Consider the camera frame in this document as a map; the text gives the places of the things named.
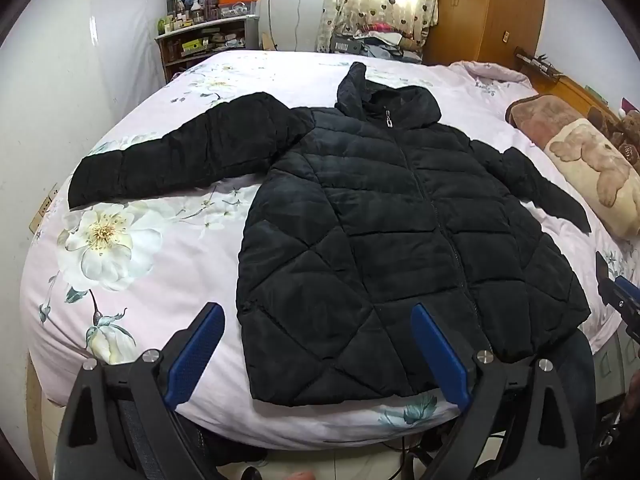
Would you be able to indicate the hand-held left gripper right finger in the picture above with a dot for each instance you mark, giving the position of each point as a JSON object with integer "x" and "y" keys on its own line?
{"x": 440, "y": 355}

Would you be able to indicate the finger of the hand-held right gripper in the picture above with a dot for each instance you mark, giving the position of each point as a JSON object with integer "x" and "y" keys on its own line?
{"x": 605, "y": 280}
{"x": 630, "y": 295}

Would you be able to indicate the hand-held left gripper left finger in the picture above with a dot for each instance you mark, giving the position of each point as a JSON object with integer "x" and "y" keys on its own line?
{"x": 197, "y": 355}

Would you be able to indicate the black puffer jacket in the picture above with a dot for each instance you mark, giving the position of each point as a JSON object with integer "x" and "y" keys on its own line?
{"x": 375, "y": 210}

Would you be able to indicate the pile of clothes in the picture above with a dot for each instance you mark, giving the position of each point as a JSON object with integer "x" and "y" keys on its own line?
{"x": 380, "y": 42}

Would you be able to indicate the pink floral bed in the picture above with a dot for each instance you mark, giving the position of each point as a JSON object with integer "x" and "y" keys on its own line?
{"x": 175, "y": 260}

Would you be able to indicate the teddy bear print pillow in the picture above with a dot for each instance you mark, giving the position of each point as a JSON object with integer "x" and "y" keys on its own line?
{"x": 590, "y": 170}

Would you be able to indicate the brown teddy bear plush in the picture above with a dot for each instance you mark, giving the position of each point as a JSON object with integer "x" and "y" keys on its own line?
{"x": 627, "y": 135}

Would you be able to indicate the wooden headboard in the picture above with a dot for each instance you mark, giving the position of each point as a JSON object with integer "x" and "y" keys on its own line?
{"x": 570, "y": 87}

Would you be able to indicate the wooden wardrobe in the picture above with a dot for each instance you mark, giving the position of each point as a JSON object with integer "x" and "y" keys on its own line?
{"x": 490, "y": 10}

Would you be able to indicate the cluttered wooden shelf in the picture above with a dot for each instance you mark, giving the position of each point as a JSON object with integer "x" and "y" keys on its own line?
{"x": 200, "y": 45}

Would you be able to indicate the heart print curtain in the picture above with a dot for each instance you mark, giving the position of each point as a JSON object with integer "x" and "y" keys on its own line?
{"x": 380, "y": 0}

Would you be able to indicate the beige wall socket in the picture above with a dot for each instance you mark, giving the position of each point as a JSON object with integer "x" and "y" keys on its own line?
{"x": 44, "y": 210}

